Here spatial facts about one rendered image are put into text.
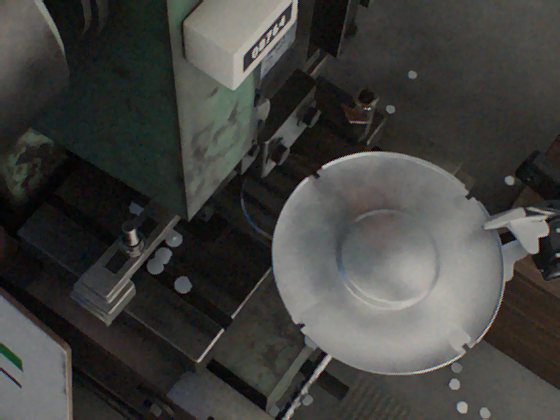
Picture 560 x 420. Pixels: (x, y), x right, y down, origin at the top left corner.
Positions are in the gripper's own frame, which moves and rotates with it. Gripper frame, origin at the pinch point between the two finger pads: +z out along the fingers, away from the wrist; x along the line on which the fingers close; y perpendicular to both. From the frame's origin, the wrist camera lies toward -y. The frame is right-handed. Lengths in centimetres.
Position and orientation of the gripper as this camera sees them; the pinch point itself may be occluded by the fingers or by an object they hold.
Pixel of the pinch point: (472, 237)
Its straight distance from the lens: 111.9
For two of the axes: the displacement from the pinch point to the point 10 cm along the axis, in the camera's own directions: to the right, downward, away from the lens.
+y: 2.9, 8.8, -3.8
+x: -1.1, 4.3, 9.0
